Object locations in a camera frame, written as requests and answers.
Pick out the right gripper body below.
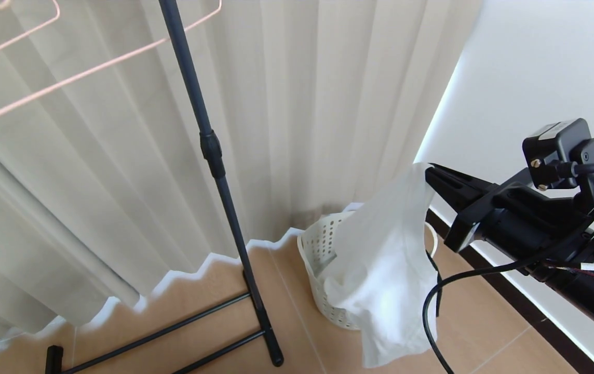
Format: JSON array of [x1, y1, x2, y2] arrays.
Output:
[[443, 182, 594, 266]]

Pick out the black cable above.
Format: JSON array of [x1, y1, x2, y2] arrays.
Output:
[[422, 163, 594, 374]]

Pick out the white laundry basket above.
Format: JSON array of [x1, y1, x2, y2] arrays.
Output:
[[297, 210, 439, 331]]

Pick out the white printed T-shirt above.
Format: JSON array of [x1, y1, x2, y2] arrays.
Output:
[[322, 162, 439, 369]]

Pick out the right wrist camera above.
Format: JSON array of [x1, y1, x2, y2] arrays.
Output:
[[494, 118, 594, 219]]

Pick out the black clothes rack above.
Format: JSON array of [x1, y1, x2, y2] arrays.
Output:
[[45, 0, 285, 374]]

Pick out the pink clothes hanger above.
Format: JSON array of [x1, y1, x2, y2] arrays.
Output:
[[0, 0, 223, 132], [0, 0, 62, 69]]

